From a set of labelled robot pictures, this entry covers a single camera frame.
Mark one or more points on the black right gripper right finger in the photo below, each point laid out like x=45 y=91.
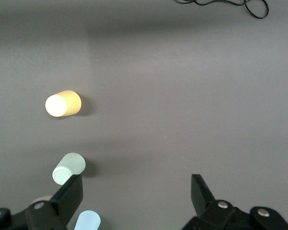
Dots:
x=202 y=198

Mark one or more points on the mint green plastic cup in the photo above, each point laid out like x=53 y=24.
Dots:
x=72 y=165

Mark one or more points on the light blue plastic cup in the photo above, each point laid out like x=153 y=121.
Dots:
x=87 y=221

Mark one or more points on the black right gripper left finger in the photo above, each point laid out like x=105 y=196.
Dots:
x=67 y=198

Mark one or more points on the yellow plastic cup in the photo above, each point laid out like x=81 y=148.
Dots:
x=62 y=104

